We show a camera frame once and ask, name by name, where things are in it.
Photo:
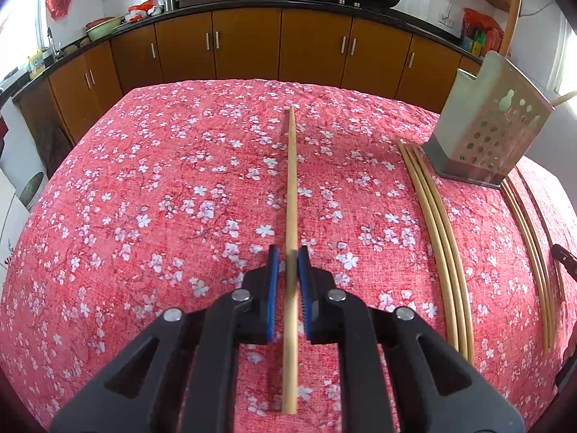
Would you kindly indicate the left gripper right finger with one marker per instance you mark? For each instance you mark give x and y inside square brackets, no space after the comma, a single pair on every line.
[397,373]

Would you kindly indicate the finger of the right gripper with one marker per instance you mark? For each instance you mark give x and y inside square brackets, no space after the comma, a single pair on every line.
[566,258]

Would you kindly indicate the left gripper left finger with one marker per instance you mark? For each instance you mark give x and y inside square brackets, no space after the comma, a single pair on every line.
[179,374]

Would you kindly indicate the lower wooden kitchen cabinets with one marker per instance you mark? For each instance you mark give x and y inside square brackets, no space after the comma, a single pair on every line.
[380,56]

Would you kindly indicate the beige perforated utensil holder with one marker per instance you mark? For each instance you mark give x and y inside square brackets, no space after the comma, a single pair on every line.
[487,124]

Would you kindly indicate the red floral tablecloth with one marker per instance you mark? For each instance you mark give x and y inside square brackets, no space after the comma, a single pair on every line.
[179,190]

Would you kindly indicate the red bag and bottles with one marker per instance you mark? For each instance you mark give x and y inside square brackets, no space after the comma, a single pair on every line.
[480,33]

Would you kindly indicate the black countertop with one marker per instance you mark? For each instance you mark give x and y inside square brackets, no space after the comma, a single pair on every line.
[203,9]

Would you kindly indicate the yellow detergent bottle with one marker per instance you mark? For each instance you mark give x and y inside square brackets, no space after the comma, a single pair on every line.
[36,65]

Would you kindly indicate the green basin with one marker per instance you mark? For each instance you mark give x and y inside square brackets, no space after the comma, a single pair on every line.
[103,27]

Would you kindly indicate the red white plastic bag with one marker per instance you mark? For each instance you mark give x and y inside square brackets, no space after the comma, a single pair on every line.
[149,8]

